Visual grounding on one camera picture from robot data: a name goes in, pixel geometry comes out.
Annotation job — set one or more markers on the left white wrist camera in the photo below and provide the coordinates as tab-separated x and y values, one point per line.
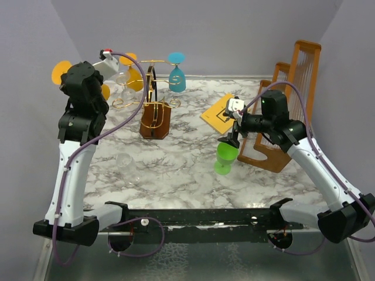
108	65

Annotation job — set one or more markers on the green plastic goblet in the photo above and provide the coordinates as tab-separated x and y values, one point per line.
225	156

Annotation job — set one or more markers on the blue plastic goblet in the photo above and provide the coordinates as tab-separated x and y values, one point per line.
177	80

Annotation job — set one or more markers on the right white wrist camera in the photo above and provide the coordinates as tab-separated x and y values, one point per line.
233	109

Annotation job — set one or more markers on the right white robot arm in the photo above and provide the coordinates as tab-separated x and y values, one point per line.
348	211

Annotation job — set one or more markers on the gold wire wine glass rack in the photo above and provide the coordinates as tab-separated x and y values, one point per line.
156	116

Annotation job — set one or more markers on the orange plastic goblet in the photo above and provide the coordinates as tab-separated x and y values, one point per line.
136	81
62	67

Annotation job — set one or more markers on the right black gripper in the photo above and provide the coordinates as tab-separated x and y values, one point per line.
232	137

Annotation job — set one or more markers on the clear wine glass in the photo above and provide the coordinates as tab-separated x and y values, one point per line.
127	169
126	93

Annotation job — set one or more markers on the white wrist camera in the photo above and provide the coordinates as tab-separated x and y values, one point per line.
108	65
233	109

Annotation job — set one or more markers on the yellow booklet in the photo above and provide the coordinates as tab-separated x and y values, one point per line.
214	116

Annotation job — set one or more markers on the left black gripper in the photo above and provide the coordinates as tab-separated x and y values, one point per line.
100	78

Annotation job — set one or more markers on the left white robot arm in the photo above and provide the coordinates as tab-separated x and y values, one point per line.
80	125

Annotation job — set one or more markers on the wooden string harp rack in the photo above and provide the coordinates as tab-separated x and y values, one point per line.
302	71

